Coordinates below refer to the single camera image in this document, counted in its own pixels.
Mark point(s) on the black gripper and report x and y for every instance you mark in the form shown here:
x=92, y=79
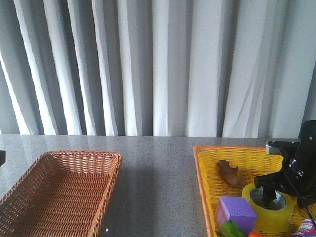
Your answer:
x=297, y=176
x=2, y=157

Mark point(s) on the yellow packing tape roll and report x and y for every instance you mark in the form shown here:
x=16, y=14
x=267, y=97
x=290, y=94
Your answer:
x=273, y=218

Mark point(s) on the yellow woven basket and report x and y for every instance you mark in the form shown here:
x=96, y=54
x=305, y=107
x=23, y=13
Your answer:
x=251, y=162

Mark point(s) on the purple foam block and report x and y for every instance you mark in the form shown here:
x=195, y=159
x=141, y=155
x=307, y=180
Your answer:
x=235, y=211

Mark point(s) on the brown toy animal figure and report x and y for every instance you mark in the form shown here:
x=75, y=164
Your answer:
x=230, y=175

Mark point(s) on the blue printed drink can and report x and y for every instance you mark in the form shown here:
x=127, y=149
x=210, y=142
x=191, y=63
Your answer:
x=306, y=229

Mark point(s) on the brown wicker basket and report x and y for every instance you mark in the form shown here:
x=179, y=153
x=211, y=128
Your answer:
x=62, y=194

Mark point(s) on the grey white curtain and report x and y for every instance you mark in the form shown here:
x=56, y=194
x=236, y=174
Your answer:
x=196, y=68

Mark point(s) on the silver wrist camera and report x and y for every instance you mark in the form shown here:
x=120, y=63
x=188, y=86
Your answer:
x=281, y=147

